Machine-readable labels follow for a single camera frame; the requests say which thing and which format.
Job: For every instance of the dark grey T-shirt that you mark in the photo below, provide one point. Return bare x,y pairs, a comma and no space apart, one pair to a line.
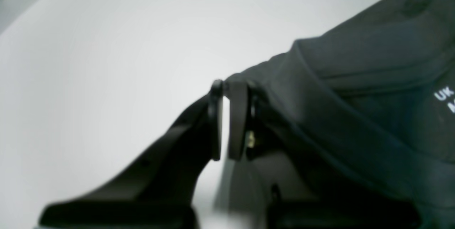
372,103

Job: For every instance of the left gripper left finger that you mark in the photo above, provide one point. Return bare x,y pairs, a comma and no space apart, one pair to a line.
155,191

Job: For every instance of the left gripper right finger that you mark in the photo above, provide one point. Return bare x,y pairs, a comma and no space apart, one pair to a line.
303,190

